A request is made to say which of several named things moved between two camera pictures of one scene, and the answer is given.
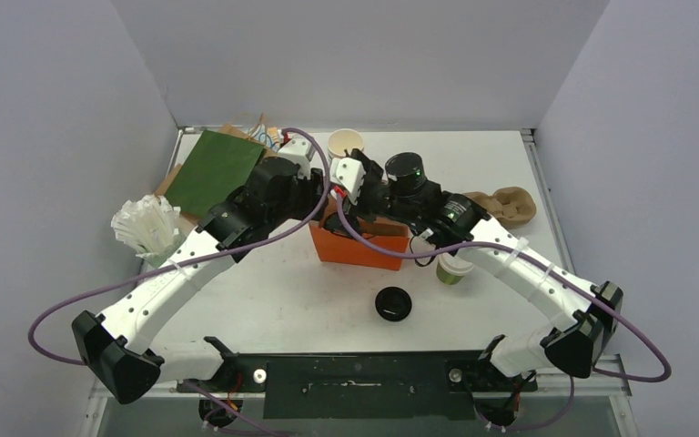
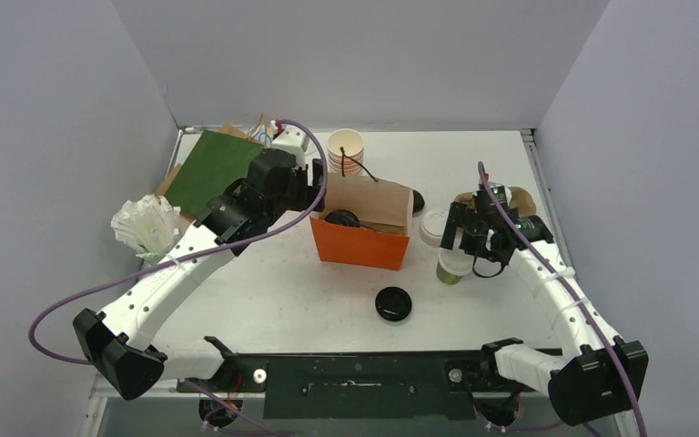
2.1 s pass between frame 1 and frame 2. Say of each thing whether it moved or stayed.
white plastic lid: stayed
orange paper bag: stayed
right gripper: moved
